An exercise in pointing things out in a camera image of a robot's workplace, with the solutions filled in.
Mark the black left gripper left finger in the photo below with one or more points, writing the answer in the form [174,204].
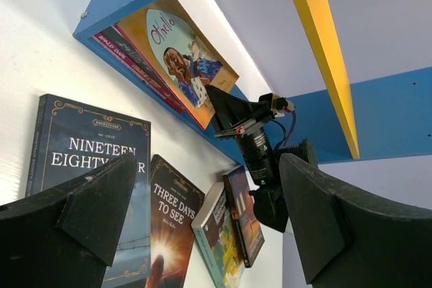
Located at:
[67,235]

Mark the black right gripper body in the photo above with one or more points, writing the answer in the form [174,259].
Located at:
[260,156]

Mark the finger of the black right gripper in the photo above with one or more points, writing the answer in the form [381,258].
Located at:
[235,115]

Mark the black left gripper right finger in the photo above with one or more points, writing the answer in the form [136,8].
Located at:
[349,237]

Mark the Othello picture book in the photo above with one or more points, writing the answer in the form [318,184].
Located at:
[173,45]

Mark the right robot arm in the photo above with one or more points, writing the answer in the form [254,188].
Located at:
[269,203]

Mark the dark orange cover book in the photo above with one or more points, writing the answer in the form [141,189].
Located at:
[241,203]

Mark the Huckleberry Finn paperback book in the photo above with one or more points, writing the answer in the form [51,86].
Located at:
[216,238]

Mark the Three Days to See book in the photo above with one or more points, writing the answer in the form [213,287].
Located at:
[175,201]

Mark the blue and yellow bookshelf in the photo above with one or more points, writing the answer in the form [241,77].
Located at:
[386,46]

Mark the pink spine Roald Dahl book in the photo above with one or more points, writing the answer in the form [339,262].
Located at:
[157,87]

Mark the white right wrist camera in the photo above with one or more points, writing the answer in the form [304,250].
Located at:
[281,105]

